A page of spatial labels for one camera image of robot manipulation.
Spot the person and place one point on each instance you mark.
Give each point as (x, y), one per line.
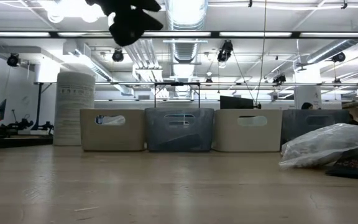
(306, 106)

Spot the silver ventilation duct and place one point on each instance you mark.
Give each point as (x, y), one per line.
(185, 18)

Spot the light plastic storage bin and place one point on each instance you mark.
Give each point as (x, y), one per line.
(135, 133)
(228, 133)

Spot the grey plastic storage bin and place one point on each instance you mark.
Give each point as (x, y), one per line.
(197, 124)
(300, 124)

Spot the cotton balls and swabs bag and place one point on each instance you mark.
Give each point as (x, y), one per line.
(322, 146)

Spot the black monitor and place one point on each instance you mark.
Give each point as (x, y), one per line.
(235, 102)

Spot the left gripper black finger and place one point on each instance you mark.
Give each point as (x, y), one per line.
(126, 4)
(132, 28)

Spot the black ceiling-hung camera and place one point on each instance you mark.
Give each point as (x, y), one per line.
(339, 57)
(280, 78)
(117, 56)
(12, 60)
(225, 51)

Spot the white cylindrical wipes canister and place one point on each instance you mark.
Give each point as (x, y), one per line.
(73, 105)

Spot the black background rig frame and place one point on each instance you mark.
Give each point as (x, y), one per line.
(177, 83)

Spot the black stand post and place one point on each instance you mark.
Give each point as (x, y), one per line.
(38, 105)

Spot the black aluminium rig frame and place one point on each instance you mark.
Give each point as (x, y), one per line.
(215, 34)

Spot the white building column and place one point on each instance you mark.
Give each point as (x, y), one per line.
(308, 95)

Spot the black background robot arm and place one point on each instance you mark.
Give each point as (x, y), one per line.
(19, 124)
(46, 126)

